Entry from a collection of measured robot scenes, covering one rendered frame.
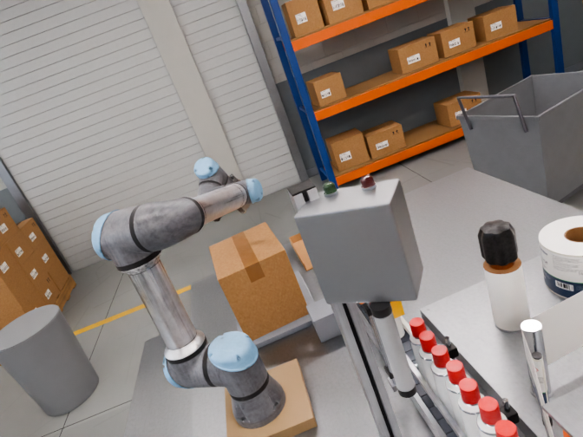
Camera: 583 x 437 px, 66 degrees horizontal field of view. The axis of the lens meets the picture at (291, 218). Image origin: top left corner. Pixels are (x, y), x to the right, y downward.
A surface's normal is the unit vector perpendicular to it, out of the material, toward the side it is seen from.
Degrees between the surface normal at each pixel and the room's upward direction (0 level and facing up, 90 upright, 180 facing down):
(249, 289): 90
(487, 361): 0
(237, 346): 8
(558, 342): 90
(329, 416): 0
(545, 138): 93
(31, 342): 94
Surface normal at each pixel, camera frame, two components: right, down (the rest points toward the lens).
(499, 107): 0.44, 0.17
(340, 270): -0.36, 0.49
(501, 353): -0.33, -0.86
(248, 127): 0.17, 0.34
